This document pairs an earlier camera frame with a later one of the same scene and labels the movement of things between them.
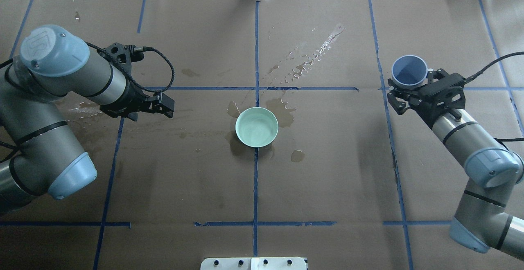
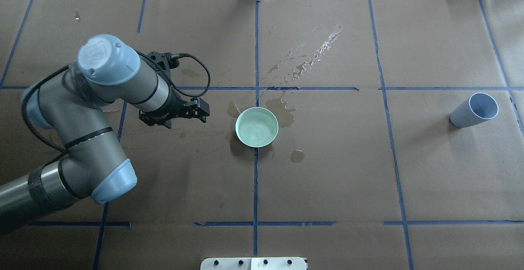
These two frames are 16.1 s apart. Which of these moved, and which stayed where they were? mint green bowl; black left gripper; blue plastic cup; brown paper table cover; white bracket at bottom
Moved: black left gripper; blue plastic cup
Stayed: mint green bowl; brown paper table cover; white bracket at bottom
